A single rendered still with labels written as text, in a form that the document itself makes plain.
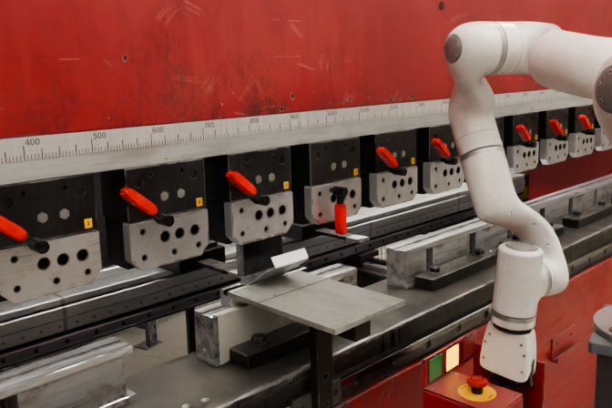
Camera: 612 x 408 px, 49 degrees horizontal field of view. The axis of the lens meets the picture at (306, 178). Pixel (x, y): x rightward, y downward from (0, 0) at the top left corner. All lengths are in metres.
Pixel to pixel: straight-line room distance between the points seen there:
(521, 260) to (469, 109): 0.31
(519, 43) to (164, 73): 0.65
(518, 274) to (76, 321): 0.85
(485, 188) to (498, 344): 0.31
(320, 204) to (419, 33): 0.48
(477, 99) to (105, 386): 0.85
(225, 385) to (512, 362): 0.56
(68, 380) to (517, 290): 0.80
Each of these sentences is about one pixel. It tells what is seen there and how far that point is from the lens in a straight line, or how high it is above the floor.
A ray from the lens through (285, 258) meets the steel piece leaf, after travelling 1.24.
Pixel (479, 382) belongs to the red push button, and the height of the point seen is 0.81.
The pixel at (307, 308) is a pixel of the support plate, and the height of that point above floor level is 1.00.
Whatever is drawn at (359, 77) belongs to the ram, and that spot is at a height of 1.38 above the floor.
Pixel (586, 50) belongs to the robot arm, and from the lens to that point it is 1.16.
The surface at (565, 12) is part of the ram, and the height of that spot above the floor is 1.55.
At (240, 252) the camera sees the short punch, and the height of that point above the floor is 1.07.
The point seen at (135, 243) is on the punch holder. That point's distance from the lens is 1.08.
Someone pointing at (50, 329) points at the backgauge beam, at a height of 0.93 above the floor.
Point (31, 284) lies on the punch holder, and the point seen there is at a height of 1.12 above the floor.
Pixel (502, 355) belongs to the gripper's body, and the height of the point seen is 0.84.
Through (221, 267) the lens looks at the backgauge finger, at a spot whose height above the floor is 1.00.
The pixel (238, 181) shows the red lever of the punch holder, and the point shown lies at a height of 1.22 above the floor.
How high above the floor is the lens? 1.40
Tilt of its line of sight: 9 degrees down
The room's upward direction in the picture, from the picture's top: 2 degrees counter-clockwise
